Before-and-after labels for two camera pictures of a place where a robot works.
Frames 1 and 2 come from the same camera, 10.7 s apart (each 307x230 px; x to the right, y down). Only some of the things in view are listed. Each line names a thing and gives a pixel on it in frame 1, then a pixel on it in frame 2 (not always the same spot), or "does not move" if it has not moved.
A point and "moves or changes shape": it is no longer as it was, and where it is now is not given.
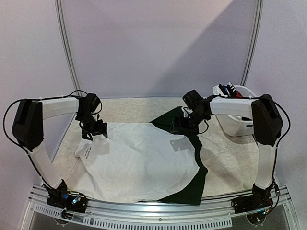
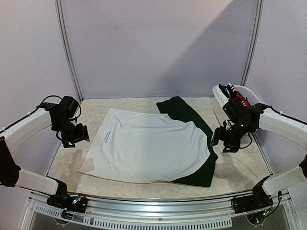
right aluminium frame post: (253, 41) does not move
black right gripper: (179, 125) → (224, 138)
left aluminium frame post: (65, 42) does not move
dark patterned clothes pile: (230, 90) does not move
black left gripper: (101, 129) → (82, 133)
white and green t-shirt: (140, 163) moves or changes shape
